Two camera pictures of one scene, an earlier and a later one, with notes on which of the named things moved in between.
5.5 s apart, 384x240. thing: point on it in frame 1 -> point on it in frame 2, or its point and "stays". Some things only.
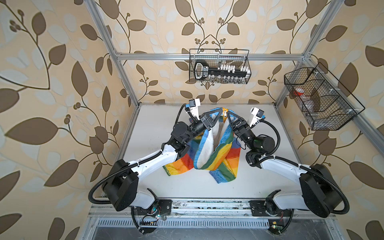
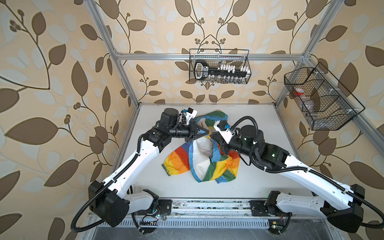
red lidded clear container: (299, 91) stays
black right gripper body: (246, 135) -> (235, 144)
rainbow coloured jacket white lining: (216, 150) stays
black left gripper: (204, 123) -> (192, 131)
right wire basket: (325, 103) stays
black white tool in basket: (203, 71) stays
